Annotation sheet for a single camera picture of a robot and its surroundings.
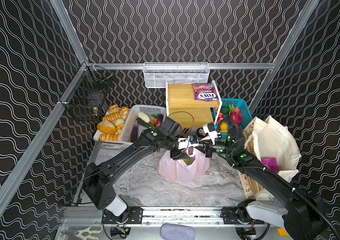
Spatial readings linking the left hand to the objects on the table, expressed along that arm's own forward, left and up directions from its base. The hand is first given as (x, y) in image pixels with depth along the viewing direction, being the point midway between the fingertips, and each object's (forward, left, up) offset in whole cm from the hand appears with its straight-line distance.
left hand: (191, 151), depth 72 cm
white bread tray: (+22, +64, -19) cm, 70 cm away
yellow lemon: (+31, -25, -18) cm, 44 cm away
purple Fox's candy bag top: (+28, -7, +14) cm, 32 cm away
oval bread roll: (+27, +57, -15) cm, 64 cm away
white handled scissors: (-33, +48, -21) cm, 62 cm away
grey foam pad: (-30, +9, -20) cm, 38 cm away
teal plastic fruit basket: (+39, -42, -15) cm, 59 cm away
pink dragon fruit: (+38, -33, -14) cm, 52 cm away
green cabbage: (-5, +2, -1) cm, 6 cm away
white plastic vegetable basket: (+36, +40, -12) cm, 55 cm away
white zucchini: (+35, +32, -13) cm, 49 cm away
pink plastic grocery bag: (-5, -4, -7) cm, 9 cm away
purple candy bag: (-1, -41, -9) cm, 42 cm away
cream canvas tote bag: (+14, -45, -8) cm, 48 cm away
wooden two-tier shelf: (+20, +5, +11) cm, 24 cm away
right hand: (+2, 0, +3) cm, 4 cm away
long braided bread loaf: (+19, +53, -17) cm, 59 cm away
